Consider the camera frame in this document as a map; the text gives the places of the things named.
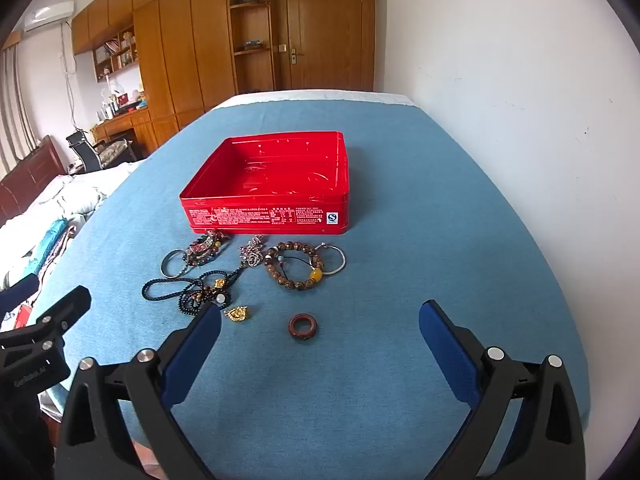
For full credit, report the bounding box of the silver round bangle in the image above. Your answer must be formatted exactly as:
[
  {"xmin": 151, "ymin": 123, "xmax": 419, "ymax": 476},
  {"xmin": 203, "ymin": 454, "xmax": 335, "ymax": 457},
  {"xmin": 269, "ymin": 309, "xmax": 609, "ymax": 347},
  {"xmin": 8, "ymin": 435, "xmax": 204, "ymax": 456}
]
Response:
[{"xmin": 160, "ymin": 248, "xmax": 195, "ymax": 279}]

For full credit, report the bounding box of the wooden desk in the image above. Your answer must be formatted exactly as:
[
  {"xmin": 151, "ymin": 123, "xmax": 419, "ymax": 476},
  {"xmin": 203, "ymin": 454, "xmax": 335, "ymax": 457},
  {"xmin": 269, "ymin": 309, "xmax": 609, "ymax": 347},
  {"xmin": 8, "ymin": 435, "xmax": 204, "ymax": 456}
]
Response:
[{"xmin": 91, "ymin": 106, "xmax": 155, "ymax": 160}]

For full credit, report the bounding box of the silver chain necklace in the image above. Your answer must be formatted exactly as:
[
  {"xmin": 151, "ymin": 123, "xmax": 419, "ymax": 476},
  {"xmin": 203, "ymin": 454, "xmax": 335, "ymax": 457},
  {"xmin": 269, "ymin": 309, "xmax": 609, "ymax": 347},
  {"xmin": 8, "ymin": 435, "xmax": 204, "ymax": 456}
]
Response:
[{"xmin": 237, "ymin": 234, "xmax": 268, "ymax": 268}]

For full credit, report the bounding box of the white quilt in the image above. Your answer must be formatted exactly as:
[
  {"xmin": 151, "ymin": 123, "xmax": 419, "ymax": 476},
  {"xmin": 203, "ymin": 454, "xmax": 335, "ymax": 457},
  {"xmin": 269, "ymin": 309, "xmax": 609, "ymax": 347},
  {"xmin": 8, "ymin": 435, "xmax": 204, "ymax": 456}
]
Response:
[{"xmin": 0, "ymin": 159, "xmax": 147, "ymax": 291}]

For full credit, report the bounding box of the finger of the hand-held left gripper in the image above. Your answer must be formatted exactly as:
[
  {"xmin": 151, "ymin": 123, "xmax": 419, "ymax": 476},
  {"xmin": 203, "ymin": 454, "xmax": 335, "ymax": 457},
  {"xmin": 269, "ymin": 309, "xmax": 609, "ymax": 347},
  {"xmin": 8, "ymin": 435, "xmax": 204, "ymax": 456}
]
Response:
[
  {"xmin": 0, "ymin": 275, "xmax": 40, "ymax": 313},
  {"xmin": 0, "ymin": 285, "xmax": 94, "ymax": 351}
]

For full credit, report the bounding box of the brown wooden ring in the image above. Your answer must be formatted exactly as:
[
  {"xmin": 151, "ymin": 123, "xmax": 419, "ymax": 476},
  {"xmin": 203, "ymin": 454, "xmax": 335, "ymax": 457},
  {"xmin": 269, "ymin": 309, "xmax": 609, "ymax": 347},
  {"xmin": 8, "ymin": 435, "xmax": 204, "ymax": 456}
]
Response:
[{"xmin": 288, "ymin": 313, "xmax": 320, "ymax": 345}]

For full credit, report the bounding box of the multicolour bead bracelet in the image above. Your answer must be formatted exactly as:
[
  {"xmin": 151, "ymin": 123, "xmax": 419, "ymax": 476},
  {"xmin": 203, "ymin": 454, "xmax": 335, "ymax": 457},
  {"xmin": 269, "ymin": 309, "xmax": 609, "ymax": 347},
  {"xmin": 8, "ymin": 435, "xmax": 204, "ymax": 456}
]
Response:
[{"xmin": 182, "ymin": 230, "xmax": 232, "ymax": 268}]

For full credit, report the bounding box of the black office chair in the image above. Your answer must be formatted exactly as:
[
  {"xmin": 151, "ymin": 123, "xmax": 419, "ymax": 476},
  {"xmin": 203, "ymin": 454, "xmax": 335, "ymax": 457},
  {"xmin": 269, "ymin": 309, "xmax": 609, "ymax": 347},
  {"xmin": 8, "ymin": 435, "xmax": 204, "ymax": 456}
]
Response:
[{"xmin": 66, "ymin": 130, "xmax": 104, "ymax": 174}]

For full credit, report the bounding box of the wooden door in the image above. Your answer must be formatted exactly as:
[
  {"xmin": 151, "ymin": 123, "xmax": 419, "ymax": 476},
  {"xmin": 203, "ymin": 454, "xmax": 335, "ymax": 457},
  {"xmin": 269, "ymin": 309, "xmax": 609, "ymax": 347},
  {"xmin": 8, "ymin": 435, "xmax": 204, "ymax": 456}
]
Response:
[{"xmin": 274, "ymin": 0, "xmax": 377, "ymax": 93}]

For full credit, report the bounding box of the brown wooden bead bracelet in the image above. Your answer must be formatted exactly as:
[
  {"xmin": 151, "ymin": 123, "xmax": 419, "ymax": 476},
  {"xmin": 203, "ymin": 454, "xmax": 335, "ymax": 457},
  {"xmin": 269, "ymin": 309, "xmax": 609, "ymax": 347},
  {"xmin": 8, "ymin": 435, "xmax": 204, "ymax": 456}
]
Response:
[{"xmin": 264, "ymin": 241, "xmax": 326, "ymax": 292}]

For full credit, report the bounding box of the wooden corner shelf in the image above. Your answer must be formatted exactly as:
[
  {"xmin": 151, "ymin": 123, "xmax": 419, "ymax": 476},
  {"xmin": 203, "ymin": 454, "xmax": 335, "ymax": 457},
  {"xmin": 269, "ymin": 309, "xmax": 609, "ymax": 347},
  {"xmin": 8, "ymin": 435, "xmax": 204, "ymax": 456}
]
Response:
[{"xmin": 226, "ymin": 0, "xmax": 277, "ymax": 95}]

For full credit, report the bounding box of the white desk lamp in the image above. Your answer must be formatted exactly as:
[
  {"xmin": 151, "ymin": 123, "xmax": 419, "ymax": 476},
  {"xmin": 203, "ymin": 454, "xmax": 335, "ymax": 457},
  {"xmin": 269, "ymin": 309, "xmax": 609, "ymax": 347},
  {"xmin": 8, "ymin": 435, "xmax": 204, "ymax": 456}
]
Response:
[{"xmin": 101, "ymin": 76, "xmax": 127, "ymax": 108}]

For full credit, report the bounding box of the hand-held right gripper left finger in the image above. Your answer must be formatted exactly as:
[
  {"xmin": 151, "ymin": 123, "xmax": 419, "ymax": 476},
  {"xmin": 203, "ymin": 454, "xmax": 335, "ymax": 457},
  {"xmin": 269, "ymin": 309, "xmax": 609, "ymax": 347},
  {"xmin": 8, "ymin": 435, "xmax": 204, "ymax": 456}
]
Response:
[{"xmin": 55, "ymin": 302, "xmax": 223, "ymax": 480}]

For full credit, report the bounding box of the striped curtain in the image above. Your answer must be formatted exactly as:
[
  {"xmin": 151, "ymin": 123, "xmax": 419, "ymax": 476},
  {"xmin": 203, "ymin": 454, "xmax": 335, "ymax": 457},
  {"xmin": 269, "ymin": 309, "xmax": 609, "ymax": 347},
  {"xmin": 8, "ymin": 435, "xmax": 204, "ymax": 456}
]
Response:
[{"xmin": 0, "ymin": 42, "xmax": 40, "ymax": 181}]

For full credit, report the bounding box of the row of books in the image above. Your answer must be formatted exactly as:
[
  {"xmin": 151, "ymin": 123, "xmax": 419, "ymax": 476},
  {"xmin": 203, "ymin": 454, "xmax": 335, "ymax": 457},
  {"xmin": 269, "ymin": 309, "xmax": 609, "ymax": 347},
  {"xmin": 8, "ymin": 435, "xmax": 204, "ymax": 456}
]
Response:
[{"xmin": 94, "ymin": 30, "xmax": 139, "ymax": 82}]

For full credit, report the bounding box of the dark wooden headboard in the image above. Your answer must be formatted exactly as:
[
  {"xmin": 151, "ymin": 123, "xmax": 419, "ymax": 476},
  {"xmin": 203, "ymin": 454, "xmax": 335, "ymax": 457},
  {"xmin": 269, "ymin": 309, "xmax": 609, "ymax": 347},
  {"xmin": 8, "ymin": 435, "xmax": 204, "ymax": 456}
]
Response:
[{"xmin": 0, "ymin": 135, "xmax": 67, "ymax": 227}]

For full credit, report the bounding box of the white air conditioner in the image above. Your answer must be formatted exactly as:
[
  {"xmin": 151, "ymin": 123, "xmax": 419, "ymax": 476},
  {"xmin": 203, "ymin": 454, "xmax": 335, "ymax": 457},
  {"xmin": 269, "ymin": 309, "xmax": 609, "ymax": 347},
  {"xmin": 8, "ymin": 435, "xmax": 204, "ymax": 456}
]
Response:
[{"xmin": 24, "ymin": 2, "xmax": 76, "ymax": 34}]

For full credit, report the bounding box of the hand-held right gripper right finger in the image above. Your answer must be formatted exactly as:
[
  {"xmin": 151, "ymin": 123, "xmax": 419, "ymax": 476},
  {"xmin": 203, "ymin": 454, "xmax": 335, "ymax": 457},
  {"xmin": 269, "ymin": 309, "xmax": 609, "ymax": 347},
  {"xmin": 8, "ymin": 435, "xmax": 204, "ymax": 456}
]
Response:
[{"xmin": 419, "ymin": 300, "xmax": 587, "ymax": 480}]

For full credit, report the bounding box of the wooden wardrobe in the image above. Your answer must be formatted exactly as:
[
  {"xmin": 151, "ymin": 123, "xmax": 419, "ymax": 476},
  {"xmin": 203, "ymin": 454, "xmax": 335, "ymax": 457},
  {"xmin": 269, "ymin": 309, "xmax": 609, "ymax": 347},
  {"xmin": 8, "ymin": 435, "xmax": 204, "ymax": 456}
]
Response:
[{"xmin": 70, "ymin": 0, "xmax": 241, "ymax": 153}]

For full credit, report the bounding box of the black bead cord necklace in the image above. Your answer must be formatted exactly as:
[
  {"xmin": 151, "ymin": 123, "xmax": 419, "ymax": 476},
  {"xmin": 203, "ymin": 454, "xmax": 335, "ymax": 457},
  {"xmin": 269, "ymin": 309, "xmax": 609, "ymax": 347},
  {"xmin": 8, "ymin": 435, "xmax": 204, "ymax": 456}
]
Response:
[{"xmin": 141, "ymin": 266, "xmax": 247, "ymax": 318}]

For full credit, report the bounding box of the red tin box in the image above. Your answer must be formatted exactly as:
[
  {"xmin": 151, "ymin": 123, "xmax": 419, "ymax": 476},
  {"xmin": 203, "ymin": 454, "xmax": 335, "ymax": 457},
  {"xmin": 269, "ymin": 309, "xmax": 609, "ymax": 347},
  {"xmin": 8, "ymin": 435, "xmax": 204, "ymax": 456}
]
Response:
[{"xmin": 179, "ymin": 131, "xmax": 350, "ymax": 236}]

